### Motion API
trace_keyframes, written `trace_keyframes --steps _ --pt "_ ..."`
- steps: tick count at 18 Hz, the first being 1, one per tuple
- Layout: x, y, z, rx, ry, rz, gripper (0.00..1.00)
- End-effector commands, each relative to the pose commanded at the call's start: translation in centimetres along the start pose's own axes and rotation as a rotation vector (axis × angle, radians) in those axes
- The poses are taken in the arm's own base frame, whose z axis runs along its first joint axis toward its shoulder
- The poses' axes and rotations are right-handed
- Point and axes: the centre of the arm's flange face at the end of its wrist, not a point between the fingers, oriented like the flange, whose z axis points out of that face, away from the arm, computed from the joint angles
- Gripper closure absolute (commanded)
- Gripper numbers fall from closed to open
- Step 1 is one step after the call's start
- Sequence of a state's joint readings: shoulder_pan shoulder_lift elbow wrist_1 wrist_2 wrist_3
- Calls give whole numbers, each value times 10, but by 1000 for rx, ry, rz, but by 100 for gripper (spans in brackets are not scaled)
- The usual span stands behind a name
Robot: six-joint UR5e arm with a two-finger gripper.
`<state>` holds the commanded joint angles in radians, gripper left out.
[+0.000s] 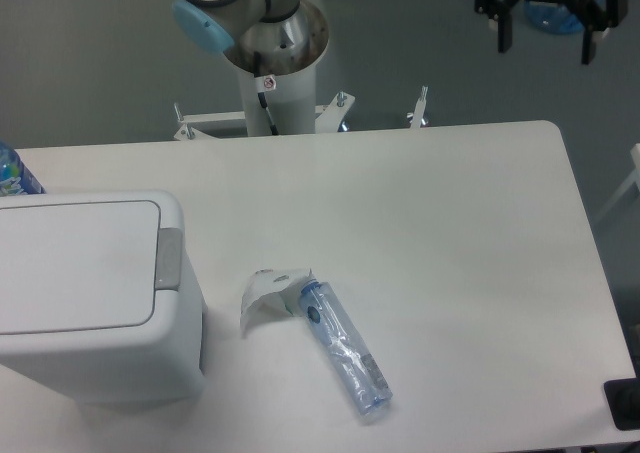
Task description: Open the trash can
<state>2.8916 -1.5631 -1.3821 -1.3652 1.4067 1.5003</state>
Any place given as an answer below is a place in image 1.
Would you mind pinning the crumpled white paper wrapper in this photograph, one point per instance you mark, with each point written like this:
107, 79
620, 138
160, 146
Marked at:
272, 294

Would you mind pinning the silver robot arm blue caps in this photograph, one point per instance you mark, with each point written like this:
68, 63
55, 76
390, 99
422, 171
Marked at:
217, 25

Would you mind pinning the white frame at right edge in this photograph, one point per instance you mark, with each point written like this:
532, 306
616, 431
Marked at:
623, 196

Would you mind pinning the empty clear plastic bottle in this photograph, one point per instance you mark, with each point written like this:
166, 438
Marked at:
346, 349

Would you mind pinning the white trash can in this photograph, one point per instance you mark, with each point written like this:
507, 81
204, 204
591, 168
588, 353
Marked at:
159, 360

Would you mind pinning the blue labelled water bottle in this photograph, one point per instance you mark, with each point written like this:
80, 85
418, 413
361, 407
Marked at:
16, 178

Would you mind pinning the white trash can lid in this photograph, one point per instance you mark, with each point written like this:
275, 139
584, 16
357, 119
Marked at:
72, 267

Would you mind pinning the grey lid push button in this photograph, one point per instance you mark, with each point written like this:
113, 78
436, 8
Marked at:
169, 259

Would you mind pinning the black device at table edge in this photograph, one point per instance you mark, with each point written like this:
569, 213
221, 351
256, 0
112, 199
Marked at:
623, 400

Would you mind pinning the blue water jug on floor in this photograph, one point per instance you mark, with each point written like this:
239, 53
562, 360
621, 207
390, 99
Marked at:
555, 13

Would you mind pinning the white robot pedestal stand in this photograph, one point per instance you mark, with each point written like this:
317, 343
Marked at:
272, 105

